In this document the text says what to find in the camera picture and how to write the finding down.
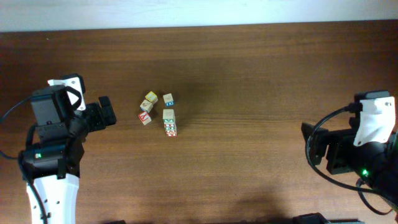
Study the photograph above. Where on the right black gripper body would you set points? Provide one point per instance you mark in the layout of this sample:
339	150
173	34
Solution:
338	151

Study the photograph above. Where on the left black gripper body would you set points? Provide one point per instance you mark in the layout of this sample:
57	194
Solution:
94	118

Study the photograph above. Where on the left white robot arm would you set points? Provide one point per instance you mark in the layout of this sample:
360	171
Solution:
50	163

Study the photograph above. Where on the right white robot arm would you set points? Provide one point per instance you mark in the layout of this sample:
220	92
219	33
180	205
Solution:
372	116

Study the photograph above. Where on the yellow W wooden block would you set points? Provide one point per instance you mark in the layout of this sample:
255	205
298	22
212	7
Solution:
168	116

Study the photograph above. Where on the yellow top wooden block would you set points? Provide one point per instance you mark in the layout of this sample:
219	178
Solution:
152	97

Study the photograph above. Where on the green edged wooden block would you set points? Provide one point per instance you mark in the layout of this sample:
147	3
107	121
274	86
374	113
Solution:
169	125

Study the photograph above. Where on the blue edged wooden block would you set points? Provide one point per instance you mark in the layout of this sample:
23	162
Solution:
168	99

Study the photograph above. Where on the leaf picture wooden block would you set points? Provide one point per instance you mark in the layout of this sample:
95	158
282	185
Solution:
171	133

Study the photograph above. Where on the carrot picture wooden block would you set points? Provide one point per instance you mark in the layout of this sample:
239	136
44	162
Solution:
146	106

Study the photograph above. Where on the red letter wooden block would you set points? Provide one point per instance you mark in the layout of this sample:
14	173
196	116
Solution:
145	117

